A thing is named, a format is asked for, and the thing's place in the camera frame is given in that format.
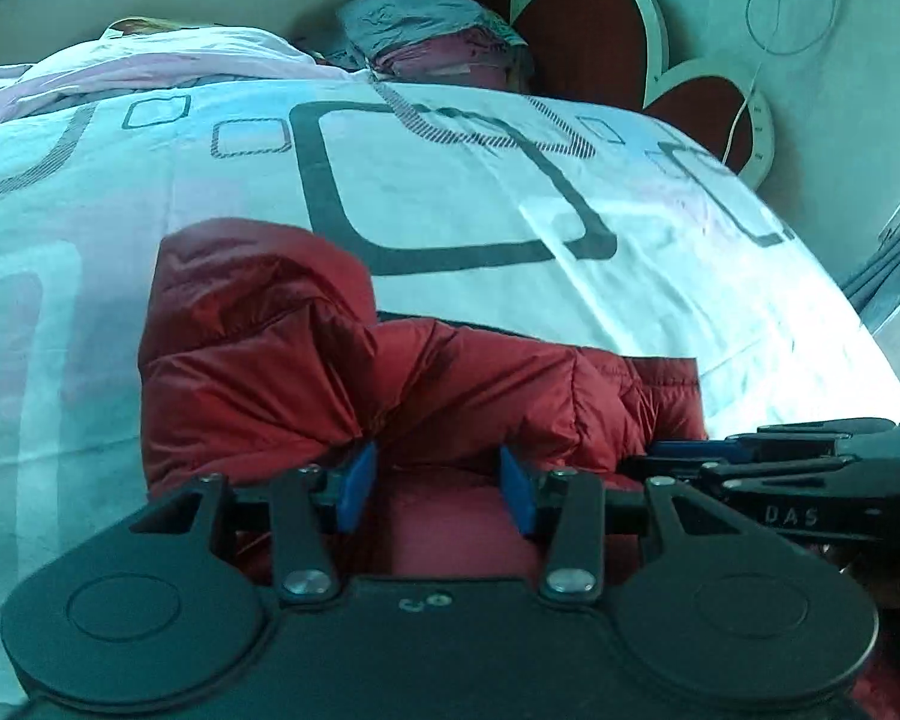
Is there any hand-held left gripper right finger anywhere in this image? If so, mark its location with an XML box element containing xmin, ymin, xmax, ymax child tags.
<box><xmin>499</xmin><ymin>445</ymin><xmax>752</xmax><ymax>608</ymax></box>

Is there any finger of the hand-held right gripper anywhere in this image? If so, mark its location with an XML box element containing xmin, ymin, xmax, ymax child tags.
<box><xmin>647</xmin><ymin>418</ymin><xmax>899</xmax><ymax>465</ymax></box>
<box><xmin>619</xmin><ymin>454</ymin><xmax>861</xmax><ymax>497</ymax></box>

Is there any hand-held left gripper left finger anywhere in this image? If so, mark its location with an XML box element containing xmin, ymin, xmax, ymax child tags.
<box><xmin>130</xmin><ymin>441</ymin><xmax>381</xmax><ymax>607</ymax></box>

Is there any red puffer jacket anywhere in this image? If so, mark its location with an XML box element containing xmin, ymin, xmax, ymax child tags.
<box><xmin>138</xmin><ymin>217</ymin><xmax>900</xmax><ymax>720</ymax></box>

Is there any white patterned bed sheet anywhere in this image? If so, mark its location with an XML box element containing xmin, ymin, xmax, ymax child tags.
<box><xmin>0</xmin><ymin>78</ymin><xmax>900</xmax><ymax>707</ymax></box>

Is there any pink folded bedding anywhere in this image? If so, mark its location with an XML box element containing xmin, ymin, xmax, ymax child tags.
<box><xmin>373</xmin><ymin>33</ymin><xmax>535</xmax><ymax>95</ymax></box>

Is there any red petal-shaped headboard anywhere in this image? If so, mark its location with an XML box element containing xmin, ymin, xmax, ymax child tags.
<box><xmin>465</xmin><ymin>0</ymin><xmax>778</xmax><ymax>190</ymax></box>

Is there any pink blanket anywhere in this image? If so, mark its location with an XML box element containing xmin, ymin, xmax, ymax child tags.
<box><xmin>0</xmin><ymin>15</ymin><xmax>377</xmax><ymax>137</ymax></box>

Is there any yellow printed cloth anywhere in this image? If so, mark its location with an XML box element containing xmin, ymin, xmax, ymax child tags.
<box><xmin>108</xmin><ymin>14</ymin><xmax>182</xmax><ymax>39</ymax></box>

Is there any white cable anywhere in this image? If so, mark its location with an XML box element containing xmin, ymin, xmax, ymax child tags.
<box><xmin>723</xmin><ymin>51</ymin><xmax>768</xmax><ymax>163</ymax></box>

